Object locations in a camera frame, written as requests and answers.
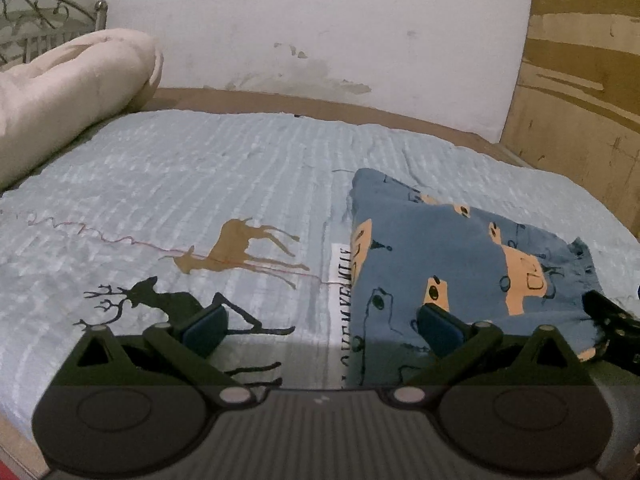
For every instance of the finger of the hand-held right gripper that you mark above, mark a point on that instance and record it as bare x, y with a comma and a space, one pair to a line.
612, 322

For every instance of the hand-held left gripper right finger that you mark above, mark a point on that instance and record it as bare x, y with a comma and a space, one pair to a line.
440, 330

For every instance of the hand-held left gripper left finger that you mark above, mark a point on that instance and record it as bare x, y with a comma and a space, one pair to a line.
207, 332

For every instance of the blue pants with orange print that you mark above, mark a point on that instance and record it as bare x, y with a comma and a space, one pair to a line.
450, 245

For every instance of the light blue deer-print bedspread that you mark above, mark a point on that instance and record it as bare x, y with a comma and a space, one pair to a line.
200, 175

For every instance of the plywood wardrobe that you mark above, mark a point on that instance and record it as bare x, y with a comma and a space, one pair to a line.
580, 85

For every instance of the beige rolled quilt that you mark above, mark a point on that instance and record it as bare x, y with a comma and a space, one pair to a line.
65, 95

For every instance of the metal bed headboard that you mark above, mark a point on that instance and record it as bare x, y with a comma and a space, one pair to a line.
47, 15

